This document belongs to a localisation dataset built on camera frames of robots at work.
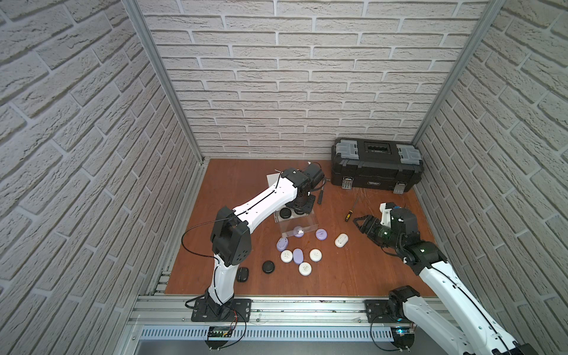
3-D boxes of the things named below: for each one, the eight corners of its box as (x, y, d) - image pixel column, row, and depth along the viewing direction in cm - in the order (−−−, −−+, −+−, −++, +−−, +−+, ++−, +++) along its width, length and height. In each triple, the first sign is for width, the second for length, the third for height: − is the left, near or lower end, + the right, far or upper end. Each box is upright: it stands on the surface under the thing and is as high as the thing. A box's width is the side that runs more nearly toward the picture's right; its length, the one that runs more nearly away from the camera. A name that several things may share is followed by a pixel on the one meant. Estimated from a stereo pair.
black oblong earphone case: (236, 282, 82) (235, 280, 80) (238, 269, 85) (237, 267, 83) (248, 282, 82) (247, 280, 80) (249, 269, 85) (248, 267, 83)
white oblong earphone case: (335, 247, 91) (336, 244, 89) (333, 235, 94) (334, 233, 92) (348, 247, 91) (349, 245, 89) (346, 235, 94) (347, 233, 92)
